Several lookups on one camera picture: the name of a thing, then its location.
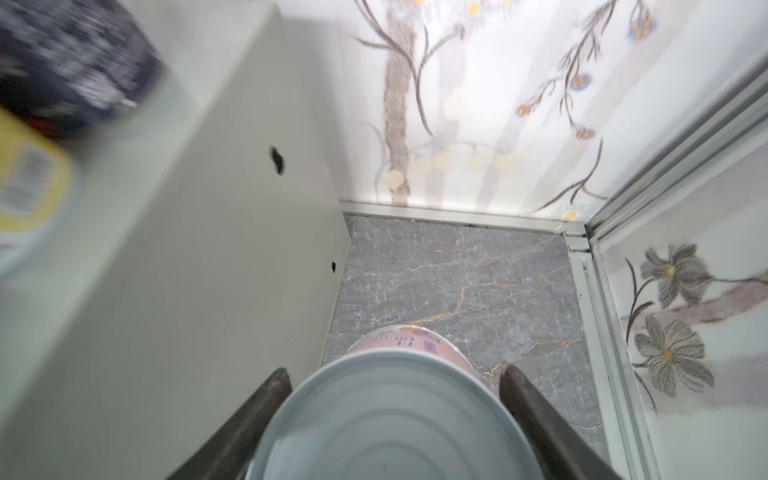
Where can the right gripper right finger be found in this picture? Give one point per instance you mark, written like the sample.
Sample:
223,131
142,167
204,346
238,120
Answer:
561,452

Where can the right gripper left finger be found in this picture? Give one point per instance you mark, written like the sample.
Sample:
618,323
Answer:
227,454

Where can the pink can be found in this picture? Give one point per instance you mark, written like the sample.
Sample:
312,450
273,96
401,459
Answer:
401,403

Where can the yellow label can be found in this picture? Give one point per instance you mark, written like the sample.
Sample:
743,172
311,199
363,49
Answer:
37,183

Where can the blue red tomato can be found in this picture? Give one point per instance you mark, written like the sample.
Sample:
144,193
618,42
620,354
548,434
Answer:
67,66

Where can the grey metal cabinet box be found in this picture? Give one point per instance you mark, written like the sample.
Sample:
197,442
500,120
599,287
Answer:
205,250

